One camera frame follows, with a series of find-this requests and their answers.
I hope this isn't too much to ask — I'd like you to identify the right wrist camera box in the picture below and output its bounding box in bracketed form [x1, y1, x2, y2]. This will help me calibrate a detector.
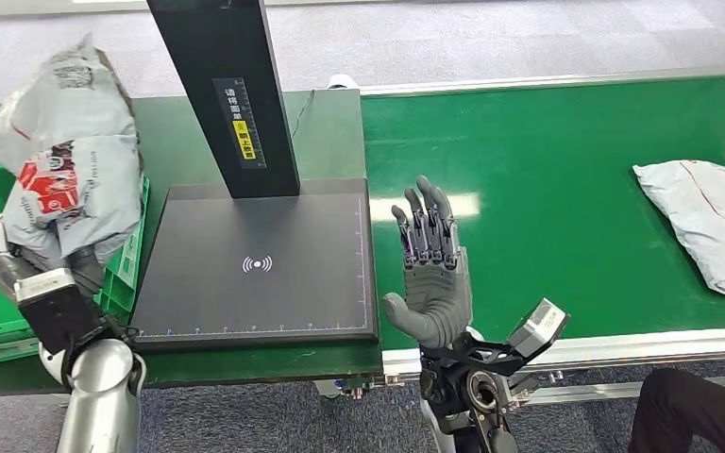
[505, 297, 571, 361]

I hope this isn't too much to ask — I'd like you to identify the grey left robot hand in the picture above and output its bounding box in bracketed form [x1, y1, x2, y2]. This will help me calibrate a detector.
[0, 214, 107, 305]

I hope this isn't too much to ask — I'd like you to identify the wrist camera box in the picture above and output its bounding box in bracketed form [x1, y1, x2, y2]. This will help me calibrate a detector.
[505, 297, 571, 361]
[12, 266, 102, 356]

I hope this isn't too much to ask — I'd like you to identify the thin black machine cable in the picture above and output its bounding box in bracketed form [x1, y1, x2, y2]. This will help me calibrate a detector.
[292, 88, 317, 139]

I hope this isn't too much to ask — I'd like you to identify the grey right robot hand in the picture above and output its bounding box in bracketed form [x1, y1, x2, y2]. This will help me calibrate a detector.
[381, 174, 474, 351]

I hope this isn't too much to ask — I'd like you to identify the aluminium conveyor frame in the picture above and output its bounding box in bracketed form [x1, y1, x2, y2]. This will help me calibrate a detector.
[328, 64, 725, 408]

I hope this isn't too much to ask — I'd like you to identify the black yellow label sticker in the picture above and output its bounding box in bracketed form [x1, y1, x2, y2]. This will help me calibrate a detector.
[211, 76, 269, 171]

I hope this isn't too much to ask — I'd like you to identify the grey mailer package red print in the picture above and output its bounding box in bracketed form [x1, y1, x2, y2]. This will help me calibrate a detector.
[632, 159, 725, 299]
[0, 33, 145, 277]

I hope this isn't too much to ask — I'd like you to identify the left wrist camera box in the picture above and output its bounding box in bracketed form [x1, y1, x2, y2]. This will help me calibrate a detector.
[12, 266, 102, 356]

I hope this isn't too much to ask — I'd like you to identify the green conveyor belt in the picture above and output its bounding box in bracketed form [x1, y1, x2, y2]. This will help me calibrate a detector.
[361, 73, 725, 353]

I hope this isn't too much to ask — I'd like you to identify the black inbound scanner machine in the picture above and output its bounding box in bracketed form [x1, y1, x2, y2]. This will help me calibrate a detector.
[128, 0, 381, 346]

